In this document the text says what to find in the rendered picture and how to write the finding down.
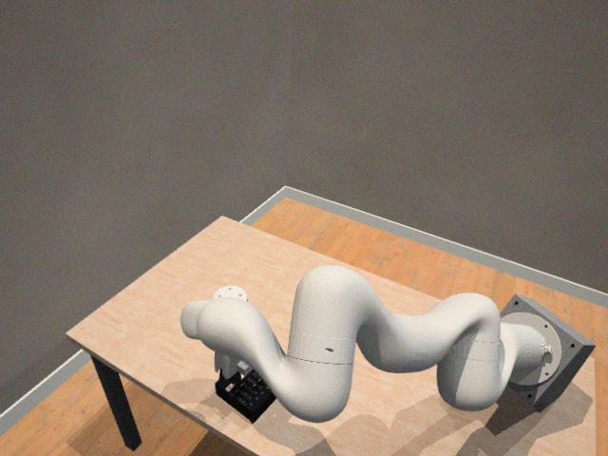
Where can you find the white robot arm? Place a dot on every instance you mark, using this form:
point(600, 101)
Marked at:
point(331, 303)

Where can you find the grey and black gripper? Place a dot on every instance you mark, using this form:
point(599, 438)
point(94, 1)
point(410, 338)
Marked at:
point(228, 368)

